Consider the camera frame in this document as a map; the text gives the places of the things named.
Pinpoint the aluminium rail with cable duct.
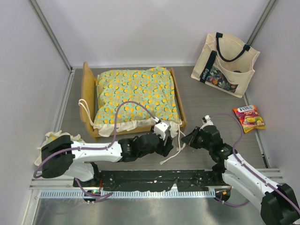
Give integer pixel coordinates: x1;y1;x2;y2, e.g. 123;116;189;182
29;167;287;200

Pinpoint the Fox's candy packet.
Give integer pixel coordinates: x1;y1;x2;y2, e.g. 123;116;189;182
232;105;266;134

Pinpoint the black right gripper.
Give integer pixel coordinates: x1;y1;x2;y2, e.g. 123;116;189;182
181;127;212;151

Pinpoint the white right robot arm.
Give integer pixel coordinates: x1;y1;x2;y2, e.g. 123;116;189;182
181;125;300;225

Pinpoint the beige canvas tote bag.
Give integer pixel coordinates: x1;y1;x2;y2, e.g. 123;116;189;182
191;32;260;98

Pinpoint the wooden pet bed frame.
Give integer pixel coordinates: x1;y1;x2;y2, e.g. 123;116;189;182
79;62;187;139

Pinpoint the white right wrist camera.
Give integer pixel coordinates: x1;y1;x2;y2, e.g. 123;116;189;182
201;115;214;129

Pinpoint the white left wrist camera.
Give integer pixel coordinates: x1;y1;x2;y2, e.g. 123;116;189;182
153;120;171;140

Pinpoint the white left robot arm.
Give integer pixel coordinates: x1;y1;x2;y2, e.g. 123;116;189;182
41;132;173;187

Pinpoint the small lemon print pillow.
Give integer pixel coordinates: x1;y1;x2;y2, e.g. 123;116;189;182
34;130;85;167

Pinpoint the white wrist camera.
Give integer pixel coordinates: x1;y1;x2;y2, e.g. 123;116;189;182
201;115;214;129
153;120;171;140

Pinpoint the lemon print pet mattress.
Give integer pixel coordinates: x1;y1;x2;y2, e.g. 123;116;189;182
91;67;183;138

